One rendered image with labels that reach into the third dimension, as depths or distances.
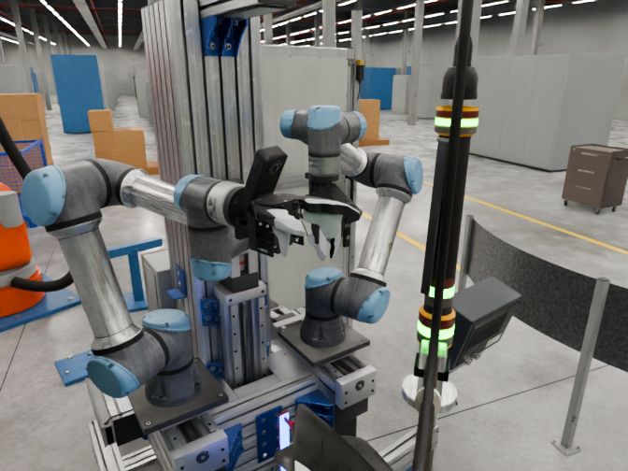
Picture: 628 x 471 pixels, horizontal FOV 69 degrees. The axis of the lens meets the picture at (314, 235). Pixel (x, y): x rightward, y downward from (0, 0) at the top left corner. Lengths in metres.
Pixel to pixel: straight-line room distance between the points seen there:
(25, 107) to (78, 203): 7.28
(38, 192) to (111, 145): 8.63
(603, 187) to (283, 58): 5.69
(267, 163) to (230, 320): 0.79
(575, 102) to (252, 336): 9.59
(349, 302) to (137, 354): 0.59
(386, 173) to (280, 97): 1.20
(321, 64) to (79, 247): 1.89
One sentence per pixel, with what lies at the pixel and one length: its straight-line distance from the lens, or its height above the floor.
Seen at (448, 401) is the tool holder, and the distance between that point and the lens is 0.63.
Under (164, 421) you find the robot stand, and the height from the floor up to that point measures 1.04.
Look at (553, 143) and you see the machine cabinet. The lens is 10.41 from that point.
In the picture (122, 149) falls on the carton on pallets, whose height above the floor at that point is 0.52.
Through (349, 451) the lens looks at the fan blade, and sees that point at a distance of 0.66.
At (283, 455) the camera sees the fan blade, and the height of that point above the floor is 1.21.
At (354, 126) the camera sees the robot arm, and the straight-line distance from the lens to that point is 1.12.
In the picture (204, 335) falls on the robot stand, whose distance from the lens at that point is 1.48.
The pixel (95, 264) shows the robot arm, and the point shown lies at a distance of 1.11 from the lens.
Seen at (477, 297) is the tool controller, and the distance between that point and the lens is 1.41.
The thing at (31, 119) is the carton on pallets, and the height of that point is 1.23.
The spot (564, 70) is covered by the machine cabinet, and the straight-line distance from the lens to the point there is 10.35.
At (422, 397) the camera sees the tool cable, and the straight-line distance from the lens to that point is 0.48.
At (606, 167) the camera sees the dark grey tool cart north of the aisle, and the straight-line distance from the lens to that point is 7.41.
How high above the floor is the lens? 1.85
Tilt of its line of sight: 19 degrees down
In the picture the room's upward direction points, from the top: straight up
